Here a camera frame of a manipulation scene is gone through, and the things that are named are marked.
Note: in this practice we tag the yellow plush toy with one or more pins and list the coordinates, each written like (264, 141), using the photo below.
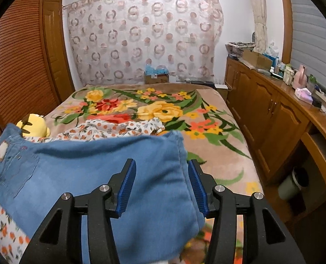
(36, 126)

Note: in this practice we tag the white flat box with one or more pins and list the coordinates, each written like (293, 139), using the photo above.
(221, 87)

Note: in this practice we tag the stack of magazines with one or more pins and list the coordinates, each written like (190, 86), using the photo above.
(238, 48)

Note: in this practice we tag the pink bottle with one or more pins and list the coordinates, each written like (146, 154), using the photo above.
(301, 78)

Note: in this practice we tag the beige lace curtain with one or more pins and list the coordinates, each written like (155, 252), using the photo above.
(259, 13)

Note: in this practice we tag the pink tissue pack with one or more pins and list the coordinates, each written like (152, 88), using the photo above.
(303, 95)

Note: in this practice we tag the blue denim pants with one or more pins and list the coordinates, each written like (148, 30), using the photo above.
(97, 159)

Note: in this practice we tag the white orange-print sheet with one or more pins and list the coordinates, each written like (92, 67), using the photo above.
(110, 129)

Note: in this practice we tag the blue tissue pack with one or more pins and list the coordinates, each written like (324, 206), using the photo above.
(271, 55)

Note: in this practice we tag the floral plush blanket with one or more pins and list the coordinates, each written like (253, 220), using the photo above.
(207, 121)

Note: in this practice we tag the sheer circle-pattern curtain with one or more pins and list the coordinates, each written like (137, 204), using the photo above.
(141, 33)

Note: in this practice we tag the wooden window frame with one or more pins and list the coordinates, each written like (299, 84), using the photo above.
(286, 19)

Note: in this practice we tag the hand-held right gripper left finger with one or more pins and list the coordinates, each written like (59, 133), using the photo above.
(127, 189)

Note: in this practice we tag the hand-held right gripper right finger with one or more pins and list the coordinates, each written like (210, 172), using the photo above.
(197, 189)

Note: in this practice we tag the green cup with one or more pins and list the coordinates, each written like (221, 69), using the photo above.
(289, 185)

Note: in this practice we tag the blue plastic bag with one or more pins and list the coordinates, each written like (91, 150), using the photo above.
(154, 69)

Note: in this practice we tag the long wooden cabinet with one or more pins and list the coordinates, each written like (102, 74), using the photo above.
(264, 107)

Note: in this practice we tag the small black device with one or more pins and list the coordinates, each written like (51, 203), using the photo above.
(317, 104)

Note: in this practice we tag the grey window blind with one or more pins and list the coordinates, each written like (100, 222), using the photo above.
(311, 33)

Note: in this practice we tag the wooden panel door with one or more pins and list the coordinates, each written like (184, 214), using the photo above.
(55, 46)

